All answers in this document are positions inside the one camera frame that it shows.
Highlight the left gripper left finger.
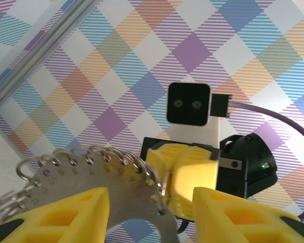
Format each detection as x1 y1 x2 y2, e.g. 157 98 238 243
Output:
0 186 110 243

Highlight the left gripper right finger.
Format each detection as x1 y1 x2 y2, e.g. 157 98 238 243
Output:
192 186 304 243

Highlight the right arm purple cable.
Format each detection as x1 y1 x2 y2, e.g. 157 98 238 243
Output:
229 99 304 224

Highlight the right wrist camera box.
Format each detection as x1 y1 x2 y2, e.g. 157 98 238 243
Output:
166 82 233 147

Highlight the aluminium corner post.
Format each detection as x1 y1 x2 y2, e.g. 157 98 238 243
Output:
0 0 98 119

